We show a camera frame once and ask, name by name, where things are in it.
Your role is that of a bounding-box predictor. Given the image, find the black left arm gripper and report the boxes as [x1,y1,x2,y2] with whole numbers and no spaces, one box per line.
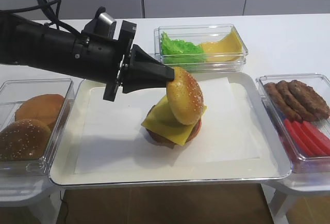
[74,20,175,102]

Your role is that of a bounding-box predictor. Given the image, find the sesame top bun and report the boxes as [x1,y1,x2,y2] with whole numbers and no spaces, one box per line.
[166,67,204,125]

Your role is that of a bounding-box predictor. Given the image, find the sesame bun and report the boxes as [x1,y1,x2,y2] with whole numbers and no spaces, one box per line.
[166,67,204,125]
[1,119,51,161]

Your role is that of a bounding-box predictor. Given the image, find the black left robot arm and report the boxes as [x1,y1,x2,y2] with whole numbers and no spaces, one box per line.
[1,7,175,101]

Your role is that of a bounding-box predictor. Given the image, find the green lettuce leaf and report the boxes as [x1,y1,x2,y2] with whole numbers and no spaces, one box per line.
[161,32,206,64]

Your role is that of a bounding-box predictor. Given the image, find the clear box with lettuce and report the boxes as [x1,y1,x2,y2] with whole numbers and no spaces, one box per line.
[154,24,248,72]

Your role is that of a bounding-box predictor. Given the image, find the yellow cheese slice on burger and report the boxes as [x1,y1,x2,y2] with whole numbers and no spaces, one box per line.
[141,96,199,146]

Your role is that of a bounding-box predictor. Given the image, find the brown meat patty on burger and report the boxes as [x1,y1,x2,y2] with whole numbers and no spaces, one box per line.
[146,105,202,147]

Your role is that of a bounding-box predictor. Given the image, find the white paper sheet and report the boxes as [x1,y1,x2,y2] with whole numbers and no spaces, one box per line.
[75,78,259,173]

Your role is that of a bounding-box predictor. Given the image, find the silver metal tray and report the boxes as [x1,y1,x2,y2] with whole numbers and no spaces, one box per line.
[49,72,292,188]

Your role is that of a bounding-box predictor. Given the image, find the red tomato slice on burger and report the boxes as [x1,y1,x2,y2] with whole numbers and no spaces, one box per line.
[191,119,202,137]

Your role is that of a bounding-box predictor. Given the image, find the yellow cheese slice in box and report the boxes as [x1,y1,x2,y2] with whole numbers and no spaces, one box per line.
[201,30,243,62]

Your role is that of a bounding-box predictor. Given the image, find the plain bun bottom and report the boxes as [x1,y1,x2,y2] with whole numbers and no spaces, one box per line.
[15,94,64,130]

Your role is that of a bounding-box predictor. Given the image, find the clear box with buns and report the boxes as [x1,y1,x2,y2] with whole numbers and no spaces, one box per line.
[1,78,74,177]

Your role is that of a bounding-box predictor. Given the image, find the left brown meat patty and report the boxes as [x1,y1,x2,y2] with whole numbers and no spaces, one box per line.
[264,83,302,122]

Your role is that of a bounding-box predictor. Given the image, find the middle brown meat patty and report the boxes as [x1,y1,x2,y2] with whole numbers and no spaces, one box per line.
[276,81,317,123]

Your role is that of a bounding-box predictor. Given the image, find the clear box with patties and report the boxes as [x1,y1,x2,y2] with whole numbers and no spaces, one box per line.
[256,73,329,173]

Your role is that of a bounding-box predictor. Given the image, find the right brown meat patty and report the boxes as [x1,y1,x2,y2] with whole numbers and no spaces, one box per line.
[288,80,329,120]

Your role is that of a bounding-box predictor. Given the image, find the left red tomato slice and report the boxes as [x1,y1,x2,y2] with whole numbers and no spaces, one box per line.
[284,119,316,157]

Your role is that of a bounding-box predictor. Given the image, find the middle red tomato slice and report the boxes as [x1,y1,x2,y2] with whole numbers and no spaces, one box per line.
[291,121,327,156]

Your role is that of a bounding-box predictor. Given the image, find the right red tomato slice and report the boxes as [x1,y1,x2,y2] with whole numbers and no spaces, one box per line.
[301,121,329,156]

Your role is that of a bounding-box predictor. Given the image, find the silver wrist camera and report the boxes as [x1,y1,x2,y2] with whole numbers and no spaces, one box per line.
[81,6,117,39]

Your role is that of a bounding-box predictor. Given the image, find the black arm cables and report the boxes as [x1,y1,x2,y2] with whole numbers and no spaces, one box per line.
[0,0,85,41]

